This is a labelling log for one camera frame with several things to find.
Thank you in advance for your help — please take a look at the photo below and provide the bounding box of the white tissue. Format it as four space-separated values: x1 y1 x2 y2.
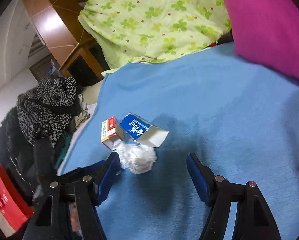
111 141 157 174

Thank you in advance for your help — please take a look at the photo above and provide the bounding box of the magenta pillow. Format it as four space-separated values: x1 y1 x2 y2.
224 0 299 80

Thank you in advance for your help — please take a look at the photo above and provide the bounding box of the black white dotted garment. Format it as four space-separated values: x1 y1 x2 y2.
17 77 82 147

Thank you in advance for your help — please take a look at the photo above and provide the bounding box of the brown wooden wardrobe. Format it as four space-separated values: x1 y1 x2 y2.
22 0 104 82

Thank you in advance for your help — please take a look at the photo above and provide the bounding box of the blue white carton box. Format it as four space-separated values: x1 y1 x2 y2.
120 113 169 148

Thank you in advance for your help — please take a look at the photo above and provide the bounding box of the red yellow white medicine box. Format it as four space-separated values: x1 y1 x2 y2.
101 116 124 150

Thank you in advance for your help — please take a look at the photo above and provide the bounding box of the green clover print quilt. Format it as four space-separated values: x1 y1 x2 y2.
78 0 231 71

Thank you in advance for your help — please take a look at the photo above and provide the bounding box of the blue bed blanket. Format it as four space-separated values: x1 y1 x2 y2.
61 43 299 239

